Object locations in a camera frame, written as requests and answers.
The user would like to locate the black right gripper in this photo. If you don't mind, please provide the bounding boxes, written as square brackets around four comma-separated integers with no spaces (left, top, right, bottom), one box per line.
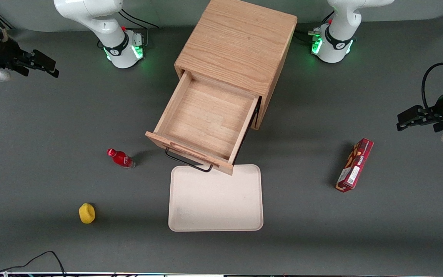
[0,35,60,78]

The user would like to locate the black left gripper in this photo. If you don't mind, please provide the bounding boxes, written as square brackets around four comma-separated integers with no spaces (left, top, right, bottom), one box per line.
[396,101,443,133]

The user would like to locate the wooden drawer with handle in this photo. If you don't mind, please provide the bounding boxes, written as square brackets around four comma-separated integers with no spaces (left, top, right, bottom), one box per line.
[145,70,261,176]

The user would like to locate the black metal drawer handle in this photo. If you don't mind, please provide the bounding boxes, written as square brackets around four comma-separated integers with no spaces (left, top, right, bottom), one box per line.
[164,146,215,173]

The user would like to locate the oak wooden drawer cabinet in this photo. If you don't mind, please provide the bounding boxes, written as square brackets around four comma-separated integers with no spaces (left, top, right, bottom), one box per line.
[174,0,298,131]

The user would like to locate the red cookie box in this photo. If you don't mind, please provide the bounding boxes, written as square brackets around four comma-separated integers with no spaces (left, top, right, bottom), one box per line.
[335,138,375,193]

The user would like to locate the small red drink bottle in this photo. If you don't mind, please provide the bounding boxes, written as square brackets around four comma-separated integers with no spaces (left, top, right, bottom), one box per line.
[107,148,137,169]

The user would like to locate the yellow sponge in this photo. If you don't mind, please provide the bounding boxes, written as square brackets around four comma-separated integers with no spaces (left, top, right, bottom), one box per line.
[78,203,96,224]

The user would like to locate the cream rectangular tray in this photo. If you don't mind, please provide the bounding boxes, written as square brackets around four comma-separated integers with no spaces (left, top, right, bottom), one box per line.
[168,164,264,232]

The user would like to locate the black arm base cable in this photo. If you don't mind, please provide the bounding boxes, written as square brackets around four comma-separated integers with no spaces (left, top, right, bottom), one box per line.
[294,11,336,45]
[97,8,160,50]

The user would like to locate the thin black floor cable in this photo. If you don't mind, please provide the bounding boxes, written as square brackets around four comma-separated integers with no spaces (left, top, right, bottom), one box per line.
[0,250,67,277]

